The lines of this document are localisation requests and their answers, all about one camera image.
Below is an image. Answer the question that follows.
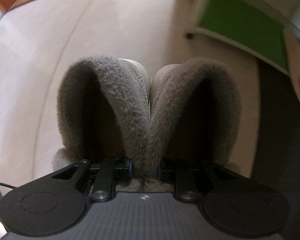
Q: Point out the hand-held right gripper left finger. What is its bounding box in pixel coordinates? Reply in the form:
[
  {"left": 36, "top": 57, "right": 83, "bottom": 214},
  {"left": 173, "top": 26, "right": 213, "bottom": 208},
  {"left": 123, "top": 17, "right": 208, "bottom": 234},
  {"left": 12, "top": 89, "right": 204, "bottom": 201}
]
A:
[{"left": 50, "top": 157, "right": 135, "bottom": 203}]

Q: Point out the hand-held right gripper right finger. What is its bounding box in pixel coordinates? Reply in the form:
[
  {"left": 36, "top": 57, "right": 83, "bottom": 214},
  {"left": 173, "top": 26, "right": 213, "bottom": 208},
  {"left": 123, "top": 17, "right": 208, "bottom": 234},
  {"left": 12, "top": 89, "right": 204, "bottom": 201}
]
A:
[{"left": 157, "top": 157, "right": 243, "bottom": 202}]

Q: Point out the grey fuzzy knit slipper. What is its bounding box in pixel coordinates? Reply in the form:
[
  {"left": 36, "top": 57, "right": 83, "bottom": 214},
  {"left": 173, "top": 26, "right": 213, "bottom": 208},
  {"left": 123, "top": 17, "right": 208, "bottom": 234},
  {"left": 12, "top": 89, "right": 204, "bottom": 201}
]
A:
[
  {"left": 52, "top": 56, "right": 152, "bottom": 181},
  {"left": 139, "top": 57, "right": 242, "bottom": 193}
]

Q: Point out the white green shoe rack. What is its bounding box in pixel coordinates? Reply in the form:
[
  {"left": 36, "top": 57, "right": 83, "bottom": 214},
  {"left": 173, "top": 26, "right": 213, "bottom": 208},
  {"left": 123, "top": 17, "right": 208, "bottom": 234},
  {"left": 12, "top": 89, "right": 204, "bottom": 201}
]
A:
[{"left": 184, "top": 0, "right": 300, "bottom": 78}]

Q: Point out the dark floor mat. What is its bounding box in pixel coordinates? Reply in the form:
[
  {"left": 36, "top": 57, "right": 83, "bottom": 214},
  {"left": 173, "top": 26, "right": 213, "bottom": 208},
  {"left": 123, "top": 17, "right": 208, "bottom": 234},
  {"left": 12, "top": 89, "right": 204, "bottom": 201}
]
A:
[{"left": 249, "top": 57, "right": 300, "bottom": 240}]

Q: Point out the black cable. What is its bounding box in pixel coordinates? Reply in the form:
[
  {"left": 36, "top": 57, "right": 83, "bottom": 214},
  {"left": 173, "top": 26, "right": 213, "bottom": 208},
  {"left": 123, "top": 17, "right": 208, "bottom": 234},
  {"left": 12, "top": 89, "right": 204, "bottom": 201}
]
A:
[{"left": 0, "top": 179, "right": 16, "bottom": 188}]

